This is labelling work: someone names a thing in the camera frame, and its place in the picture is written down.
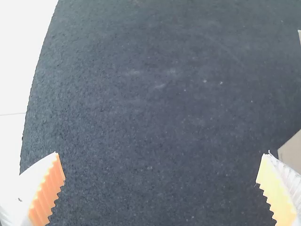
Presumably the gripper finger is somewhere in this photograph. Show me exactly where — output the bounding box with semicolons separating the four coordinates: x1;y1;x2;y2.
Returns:
255;150;301;226
0;151;66;226

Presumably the black mat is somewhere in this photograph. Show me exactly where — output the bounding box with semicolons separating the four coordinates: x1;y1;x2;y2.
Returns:
19;0;301;226

